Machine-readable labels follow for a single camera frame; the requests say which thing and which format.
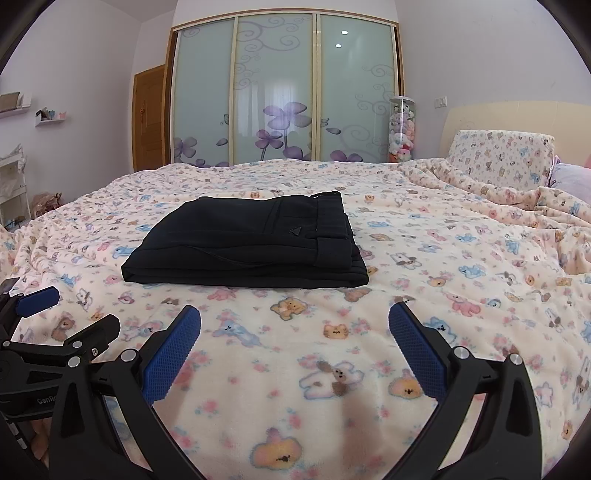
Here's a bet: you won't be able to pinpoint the black pants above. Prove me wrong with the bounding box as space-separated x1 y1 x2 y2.
121 191 369 289

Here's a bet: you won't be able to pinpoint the white storage rack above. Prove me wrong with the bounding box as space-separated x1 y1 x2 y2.
0 144 31 231

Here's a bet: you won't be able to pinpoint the pile of bags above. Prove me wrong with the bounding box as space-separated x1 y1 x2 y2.
31 192 63 218

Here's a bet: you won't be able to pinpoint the floral fleece blanket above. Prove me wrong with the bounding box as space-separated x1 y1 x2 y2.
1 159 590 479

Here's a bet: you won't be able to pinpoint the wooden door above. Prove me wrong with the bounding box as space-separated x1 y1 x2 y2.
131 65 164 172

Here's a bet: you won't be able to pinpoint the lavender pillow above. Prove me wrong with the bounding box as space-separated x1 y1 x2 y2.
549 163 591 204

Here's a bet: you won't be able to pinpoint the bear print pillow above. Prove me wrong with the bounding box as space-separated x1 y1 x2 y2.
448 130 555 190

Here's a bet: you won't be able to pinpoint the cream pink headboard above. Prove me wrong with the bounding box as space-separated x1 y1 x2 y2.
439 101 591 166

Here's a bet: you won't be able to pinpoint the sliding door wardrobe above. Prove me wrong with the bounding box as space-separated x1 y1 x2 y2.
163 7 407 168

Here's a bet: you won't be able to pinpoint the clear plush toy tube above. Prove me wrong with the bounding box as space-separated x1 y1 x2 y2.
389 96 416 163

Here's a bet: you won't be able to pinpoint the white wall shelf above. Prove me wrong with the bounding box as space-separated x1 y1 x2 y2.
0 92 32 118
35 108 67 127

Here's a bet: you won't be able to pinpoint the upper white wall shelf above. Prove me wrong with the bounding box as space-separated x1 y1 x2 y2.
0 92 32 118

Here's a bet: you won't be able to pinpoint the wall power socket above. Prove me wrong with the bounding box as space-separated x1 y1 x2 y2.
434 96 448 109

